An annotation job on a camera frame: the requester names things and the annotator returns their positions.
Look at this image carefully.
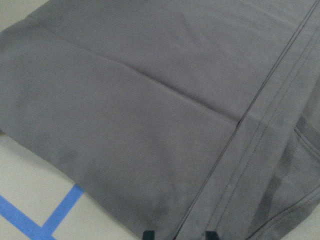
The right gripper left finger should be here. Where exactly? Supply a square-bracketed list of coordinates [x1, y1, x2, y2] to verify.
[142, 230, 155, 240]

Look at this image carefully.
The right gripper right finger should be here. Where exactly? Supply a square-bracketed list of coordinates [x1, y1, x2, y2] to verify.
[205, 231, 220, 240]

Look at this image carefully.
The brown t-shirt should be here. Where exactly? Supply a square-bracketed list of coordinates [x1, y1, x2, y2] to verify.
[0, 0, 320, 240]

